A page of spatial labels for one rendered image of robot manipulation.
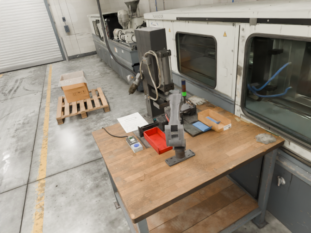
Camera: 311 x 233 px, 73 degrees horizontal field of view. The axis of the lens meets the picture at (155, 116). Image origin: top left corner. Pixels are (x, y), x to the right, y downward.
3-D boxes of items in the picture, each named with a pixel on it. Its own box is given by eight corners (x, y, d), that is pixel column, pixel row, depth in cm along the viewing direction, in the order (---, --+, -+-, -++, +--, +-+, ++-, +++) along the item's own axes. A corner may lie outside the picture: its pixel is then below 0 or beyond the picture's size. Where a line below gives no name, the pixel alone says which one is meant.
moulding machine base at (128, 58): (96, 56, 939) (90, 33, 892) (118, 52, 969) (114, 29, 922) (136, 95, 483) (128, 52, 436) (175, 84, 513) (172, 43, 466)
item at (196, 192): (155, 302, 146) (132, 219, 103) (114, 202, 226) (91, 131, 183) (268, 223, 185) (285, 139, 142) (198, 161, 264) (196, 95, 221)
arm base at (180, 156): (163, 151, 134) (168, 157, 128) (189, 140, 141) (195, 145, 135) (164, 161, 138) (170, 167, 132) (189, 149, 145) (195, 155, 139)
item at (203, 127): (205, 132, 157) (205, 129, 155) (192, 124, 169) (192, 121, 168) (212, 129, 160) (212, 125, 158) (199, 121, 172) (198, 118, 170)
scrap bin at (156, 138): (159, 155, 144) (158, 148, 141) (144, 137, 164) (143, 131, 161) (174, 148, 148) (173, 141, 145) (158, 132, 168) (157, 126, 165)
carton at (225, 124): (218, 133, 158) (218, 125, 155) (197, 120, 179) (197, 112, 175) (231, 128, 163) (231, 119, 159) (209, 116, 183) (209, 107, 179)
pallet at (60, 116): (60, 102, 502) (58, 96, 495) (102, 92, 527) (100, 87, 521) (58, 125, 401) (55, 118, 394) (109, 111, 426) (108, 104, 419)
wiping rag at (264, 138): (250, 139, 148) (266, 146, 137) (250, 136, 147) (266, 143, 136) (264, 132, 153) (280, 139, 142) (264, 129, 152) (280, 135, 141)
